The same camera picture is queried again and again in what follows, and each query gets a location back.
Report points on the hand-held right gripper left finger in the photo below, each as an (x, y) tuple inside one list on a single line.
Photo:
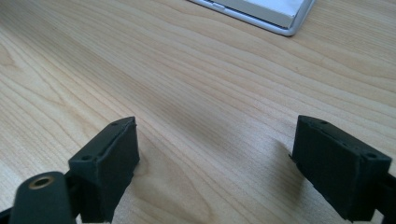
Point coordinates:
[(107, 174)]

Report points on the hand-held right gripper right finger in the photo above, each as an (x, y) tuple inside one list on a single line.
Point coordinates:
[(337, 174)]

